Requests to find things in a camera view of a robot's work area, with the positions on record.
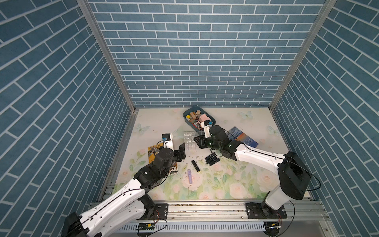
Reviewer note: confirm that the green circuit board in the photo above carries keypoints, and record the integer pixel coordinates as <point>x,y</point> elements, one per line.
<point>145,227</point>

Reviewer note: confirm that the black lipstick gold band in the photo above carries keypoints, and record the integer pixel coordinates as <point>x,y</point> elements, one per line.
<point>195,166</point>

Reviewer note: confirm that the aluminium rail frame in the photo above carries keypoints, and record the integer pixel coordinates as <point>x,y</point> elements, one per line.
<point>235,210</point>

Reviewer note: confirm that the teal plastic storage bin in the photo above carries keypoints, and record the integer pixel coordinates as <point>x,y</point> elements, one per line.
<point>191,116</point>

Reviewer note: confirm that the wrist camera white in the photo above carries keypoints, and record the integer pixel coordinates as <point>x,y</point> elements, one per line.
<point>206,125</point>
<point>167,140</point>

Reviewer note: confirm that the orange children's story book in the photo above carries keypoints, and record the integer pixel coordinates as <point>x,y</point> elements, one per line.
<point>154,150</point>

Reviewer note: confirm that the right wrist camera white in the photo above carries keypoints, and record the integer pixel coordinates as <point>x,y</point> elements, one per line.
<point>206,125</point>

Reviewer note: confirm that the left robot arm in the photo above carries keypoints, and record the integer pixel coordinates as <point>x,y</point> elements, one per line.
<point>129,203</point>

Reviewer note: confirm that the pink compact in bin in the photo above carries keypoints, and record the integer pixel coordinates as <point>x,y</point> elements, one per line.
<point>203,118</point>

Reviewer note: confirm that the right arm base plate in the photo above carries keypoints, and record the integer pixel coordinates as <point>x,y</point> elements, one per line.
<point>260,210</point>

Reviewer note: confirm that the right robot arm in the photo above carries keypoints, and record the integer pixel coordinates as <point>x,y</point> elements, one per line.
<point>294,177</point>

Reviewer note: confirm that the black lipstick silver band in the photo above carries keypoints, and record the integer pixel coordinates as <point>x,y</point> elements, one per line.
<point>211,159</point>
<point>211,156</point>

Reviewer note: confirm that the right circuit board with wires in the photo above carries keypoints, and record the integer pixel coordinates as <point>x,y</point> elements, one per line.
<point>272,229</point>

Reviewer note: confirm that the purple lip balm tube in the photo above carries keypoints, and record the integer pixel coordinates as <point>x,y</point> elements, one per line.
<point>189,176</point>

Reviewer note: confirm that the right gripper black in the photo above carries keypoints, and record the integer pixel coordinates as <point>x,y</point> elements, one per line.
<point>201,141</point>

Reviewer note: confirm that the blue paperback book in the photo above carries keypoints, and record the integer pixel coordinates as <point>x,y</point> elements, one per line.
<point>237,134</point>

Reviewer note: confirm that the clear acrylic lipstick organizer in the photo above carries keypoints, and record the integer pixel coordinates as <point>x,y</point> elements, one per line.
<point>190,144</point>

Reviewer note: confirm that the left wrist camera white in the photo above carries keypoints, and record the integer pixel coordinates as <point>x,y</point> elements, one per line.
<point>167,140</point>

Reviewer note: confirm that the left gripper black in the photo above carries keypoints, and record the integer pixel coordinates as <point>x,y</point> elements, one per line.
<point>178,158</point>

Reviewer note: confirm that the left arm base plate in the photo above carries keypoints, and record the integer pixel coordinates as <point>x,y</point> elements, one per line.
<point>159,211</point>

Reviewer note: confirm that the white vented cable duct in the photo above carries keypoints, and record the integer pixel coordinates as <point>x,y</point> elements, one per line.
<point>183,227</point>

